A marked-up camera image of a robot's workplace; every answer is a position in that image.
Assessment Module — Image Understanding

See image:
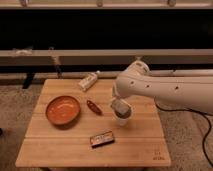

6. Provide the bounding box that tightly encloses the white ceramic cup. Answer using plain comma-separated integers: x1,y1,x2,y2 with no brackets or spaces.
115,109,132,126

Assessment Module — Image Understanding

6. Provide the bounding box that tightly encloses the dark red chili pepper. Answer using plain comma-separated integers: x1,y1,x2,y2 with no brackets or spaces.
87,100,102,115

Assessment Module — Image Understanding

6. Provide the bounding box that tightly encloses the small dark printed box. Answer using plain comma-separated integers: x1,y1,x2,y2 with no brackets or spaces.
90,131,115,148

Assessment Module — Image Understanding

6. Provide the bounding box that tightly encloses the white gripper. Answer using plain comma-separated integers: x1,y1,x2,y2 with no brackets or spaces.
110,84,132,118

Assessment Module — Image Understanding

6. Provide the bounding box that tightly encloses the orange ceramic bowl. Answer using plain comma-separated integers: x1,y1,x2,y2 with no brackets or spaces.
45,96,81,125

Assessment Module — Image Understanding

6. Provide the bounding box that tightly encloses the long beige rail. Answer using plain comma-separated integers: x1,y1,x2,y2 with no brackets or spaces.
0,49,213,66

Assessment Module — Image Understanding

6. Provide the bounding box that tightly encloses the black cable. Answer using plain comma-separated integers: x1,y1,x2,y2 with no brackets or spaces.
154,99,213,168

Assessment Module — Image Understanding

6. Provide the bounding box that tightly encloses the wooden table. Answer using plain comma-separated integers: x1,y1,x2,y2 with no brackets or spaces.
16,79,171,167

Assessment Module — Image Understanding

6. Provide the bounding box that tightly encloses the white plastic bottle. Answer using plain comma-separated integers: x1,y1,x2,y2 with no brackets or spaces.
78,71,100,91

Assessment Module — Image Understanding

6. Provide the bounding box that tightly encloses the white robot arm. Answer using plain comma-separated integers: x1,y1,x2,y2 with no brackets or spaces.
111,60,213,114

